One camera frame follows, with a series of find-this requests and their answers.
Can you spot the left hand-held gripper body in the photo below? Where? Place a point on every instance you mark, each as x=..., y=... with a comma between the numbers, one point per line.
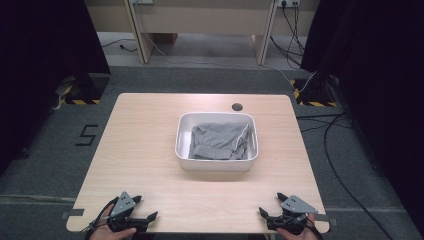
x=122, y=206

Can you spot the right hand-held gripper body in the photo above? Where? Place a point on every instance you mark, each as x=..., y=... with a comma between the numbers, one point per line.
x=295, y=206

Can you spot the white plastic bin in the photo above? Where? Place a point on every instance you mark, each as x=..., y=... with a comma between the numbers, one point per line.
x=182, y=133

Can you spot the grey cotton garment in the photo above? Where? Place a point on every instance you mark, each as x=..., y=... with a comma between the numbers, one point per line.
x=218, y=140

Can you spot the person's right hand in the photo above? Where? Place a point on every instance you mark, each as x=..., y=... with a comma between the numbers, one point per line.
x=296, y=236

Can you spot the person's left hand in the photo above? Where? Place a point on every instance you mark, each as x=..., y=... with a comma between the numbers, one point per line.
x=110, y=234

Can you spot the grey tape strip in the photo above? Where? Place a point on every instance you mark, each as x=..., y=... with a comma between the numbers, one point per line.
x=328, y=220
x=71, y=213

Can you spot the stand base with striped tape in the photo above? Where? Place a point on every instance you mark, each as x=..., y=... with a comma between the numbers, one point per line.
x=85, y=90
x=315, y=93

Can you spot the black curtain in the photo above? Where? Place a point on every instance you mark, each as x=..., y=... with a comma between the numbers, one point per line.
x=43, y=60
x=383, y=83

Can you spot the beige wooden desk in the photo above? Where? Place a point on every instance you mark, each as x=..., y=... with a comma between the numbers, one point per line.
x=200, y=20

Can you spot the white wall socket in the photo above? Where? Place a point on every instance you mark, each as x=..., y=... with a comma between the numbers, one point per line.
x=288, y=2

